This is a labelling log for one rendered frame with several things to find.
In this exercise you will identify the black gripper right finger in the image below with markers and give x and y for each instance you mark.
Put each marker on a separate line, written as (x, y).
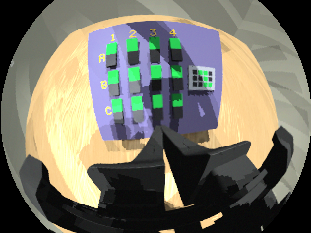
(190, 163)

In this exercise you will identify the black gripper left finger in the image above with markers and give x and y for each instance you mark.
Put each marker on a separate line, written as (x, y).
(146, 171)

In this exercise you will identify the lavender switch panel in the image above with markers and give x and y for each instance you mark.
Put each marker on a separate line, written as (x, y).
(149, 73)

